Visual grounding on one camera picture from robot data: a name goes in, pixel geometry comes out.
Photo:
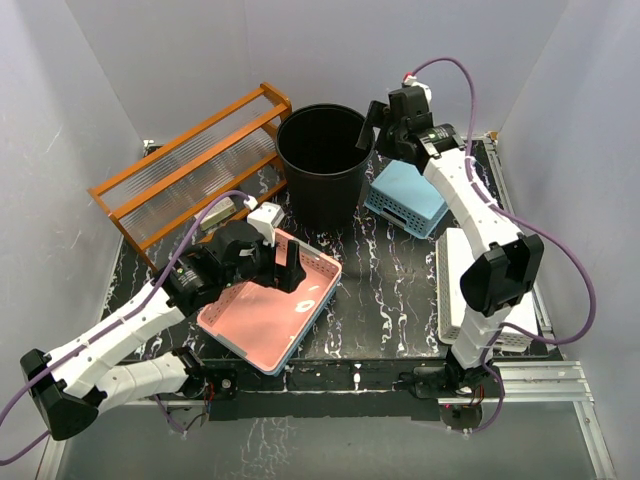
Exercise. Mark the pink plastic basket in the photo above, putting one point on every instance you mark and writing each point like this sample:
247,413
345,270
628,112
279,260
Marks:
261,325

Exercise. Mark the blue plastic basket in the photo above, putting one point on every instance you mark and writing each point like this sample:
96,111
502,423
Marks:
401,195

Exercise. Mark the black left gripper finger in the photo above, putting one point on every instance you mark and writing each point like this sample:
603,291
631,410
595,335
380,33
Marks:
269,272
293,274

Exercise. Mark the small beige box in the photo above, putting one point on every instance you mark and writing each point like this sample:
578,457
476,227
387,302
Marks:
220,212

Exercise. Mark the white perforated plastic basket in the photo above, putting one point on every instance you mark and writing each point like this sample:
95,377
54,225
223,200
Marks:
454,256

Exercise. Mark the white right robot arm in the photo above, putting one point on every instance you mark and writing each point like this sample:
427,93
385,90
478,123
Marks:
505,260

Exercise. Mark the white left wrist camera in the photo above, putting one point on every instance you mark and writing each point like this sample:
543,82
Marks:
265,219

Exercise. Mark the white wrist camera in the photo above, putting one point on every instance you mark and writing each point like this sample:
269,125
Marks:
265,219
411,80

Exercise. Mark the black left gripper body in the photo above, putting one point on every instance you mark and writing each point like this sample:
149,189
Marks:
238,274

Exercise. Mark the blue tray under pink basket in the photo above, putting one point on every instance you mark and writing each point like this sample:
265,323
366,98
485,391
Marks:
322,340

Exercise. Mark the large black plastic bin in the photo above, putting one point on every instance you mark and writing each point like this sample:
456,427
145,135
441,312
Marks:
323,168

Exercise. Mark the aluminium front frame rail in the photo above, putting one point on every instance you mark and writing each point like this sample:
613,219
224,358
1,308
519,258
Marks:
365,435

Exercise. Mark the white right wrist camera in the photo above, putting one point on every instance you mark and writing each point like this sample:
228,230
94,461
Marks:
411,80

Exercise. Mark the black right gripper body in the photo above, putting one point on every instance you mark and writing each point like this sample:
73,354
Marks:
390,136

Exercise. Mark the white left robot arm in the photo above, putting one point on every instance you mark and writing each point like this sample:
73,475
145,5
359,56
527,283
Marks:
73,384

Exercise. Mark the orange wooden rack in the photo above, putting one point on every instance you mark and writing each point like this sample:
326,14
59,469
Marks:
164,190

